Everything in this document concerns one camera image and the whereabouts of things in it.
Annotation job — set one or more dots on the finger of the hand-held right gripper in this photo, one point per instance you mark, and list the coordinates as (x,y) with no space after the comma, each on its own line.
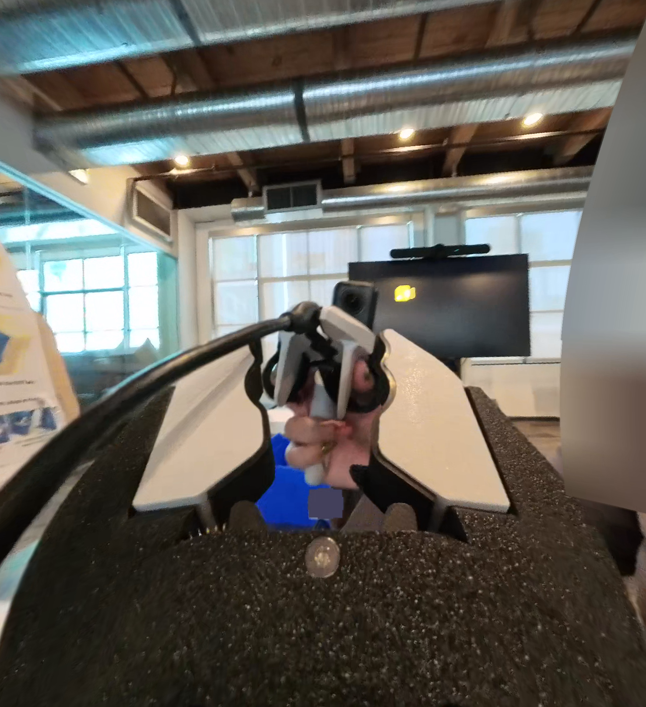
(350,331)
(290,364)

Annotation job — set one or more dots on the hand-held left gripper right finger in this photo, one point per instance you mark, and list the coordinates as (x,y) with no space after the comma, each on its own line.
(433,420)

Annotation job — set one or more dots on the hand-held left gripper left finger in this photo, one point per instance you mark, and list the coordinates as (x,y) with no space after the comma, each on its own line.
(201,436)

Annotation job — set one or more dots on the person's right hand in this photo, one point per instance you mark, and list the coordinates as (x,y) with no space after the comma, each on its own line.
(350,442)

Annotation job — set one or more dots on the paned window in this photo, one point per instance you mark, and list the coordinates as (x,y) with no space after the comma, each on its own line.
(290,265)
(549,276)
(102,304)

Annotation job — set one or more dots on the black video bar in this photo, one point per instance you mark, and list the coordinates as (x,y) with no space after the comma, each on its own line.
(439,251)

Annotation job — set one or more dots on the blue plastic bin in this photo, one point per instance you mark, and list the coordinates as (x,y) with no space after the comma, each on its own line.
(284,497)

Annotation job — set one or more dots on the black television screen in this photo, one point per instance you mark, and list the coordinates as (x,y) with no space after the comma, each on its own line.
(466,309)

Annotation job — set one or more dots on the round ceiling light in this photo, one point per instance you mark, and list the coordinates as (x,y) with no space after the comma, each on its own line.
(533,119)
(406,133)
(181,160)

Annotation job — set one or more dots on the printed instruction sheet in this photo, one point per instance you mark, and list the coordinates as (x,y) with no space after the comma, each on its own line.
(2,359)

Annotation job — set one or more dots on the duct air vent grille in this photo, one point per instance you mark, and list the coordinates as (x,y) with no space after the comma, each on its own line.
(292,197)

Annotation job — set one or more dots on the slim metal air duct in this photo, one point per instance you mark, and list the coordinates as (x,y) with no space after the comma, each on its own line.
(439,193)

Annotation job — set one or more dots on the wall air grille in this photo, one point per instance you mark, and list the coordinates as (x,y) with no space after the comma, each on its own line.
(153,212)

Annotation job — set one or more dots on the spiral metal air duct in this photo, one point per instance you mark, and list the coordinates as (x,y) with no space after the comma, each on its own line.
(218,116)

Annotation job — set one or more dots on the large metal air duct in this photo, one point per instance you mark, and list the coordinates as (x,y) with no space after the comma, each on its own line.
(107,33)

